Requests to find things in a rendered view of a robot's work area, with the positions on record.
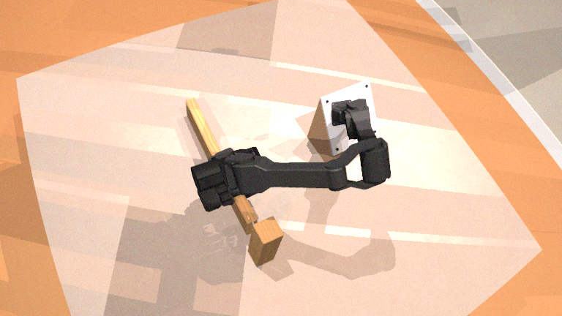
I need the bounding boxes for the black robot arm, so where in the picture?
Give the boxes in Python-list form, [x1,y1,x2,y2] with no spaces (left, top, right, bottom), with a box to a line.
[191,98,391,195]

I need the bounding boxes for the wooden post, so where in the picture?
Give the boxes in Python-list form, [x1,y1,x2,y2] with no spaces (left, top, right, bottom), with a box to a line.
[248,216,284,268]

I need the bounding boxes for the wooden side rail with metal hooks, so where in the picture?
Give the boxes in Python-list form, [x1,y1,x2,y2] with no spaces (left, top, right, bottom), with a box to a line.
[186,97,258,236]

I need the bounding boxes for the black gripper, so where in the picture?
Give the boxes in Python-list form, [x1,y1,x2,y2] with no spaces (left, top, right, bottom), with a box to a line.
[198,184,238,212]

